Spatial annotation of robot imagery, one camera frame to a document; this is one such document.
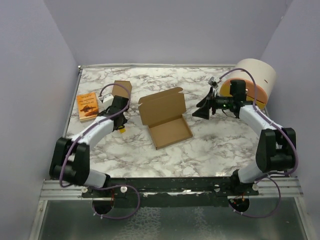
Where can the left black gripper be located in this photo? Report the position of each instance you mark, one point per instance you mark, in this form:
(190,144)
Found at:
(125,120)

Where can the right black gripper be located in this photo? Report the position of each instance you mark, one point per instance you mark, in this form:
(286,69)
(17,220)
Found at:
(204,112)

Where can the brown cardboard box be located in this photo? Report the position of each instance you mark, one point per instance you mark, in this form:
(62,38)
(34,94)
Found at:
(163,114)

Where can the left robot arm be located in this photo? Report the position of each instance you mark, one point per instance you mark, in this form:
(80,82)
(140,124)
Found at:
(71,157)

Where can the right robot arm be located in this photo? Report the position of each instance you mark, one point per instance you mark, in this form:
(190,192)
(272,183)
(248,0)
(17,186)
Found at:
(276,150)

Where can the small folded cardboard box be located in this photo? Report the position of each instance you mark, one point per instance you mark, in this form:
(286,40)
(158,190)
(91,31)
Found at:
(122,88)

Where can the orange book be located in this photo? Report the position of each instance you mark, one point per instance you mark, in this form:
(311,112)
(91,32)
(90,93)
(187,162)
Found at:
(88,107)

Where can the white cylinder with coloured base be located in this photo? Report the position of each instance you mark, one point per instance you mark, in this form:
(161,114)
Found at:
(259,78)

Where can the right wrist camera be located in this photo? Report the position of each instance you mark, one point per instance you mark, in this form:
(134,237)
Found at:
(214,82)

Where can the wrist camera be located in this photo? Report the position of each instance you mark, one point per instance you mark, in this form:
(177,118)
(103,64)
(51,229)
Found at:
(106,99)
(214,82)

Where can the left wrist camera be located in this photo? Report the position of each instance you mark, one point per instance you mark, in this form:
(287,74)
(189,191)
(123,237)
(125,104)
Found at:
(106,99)

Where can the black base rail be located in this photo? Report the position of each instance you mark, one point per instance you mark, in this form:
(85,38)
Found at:
(170,192)

